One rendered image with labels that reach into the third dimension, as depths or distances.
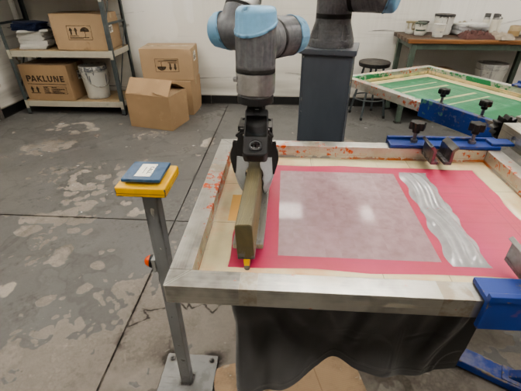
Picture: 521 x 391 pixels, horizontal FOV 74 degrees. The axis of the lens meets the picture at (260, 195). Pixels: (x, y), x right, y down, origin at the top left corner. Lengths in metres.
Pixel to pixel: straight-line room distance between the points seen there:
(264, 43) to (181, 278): 0.42
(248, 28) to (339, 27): 0.64
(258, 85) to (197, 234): 0.30
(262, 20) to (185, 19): 3.99
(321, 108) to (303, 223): 0.63
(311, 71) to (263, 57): 0.61
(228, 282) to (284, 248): 0.16
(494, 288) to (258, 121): 0.47
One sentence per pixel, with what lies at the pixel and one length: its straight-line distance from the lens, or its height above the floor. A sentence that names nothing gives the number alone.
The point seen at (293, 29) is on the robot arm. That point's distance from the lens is 0.74.
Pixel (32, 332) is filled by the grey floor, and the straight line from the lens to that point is 2.03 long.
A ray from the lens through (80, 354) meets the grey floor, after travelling 1.85.
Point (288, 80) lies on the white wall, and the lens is 4.59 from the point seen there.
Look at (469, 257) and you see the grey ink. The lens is 0.76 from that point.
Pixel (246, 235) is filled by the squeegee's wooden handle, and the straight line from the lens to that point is 0.58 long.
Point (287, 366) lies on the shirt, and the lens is 0.86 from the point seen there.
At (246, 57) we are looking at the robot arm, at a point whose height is 1.28.
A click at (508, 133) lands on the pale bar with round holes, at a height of 1.03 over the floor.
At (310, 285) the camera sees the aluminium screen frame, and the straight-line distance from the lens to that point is 0.56.
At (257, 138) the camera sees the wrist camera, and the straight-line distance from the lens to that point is 0.65.
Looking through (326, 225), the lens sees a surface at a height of 0.95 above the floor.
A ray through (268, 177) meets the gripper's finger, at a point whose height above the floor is 1.03.
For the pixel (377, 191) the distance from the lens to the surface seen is 0.90.
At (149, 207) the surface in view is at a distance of 0.99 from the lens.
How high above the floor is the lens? 1.39
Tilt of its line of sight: 32 degrees down
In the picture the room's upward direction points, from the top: straight up
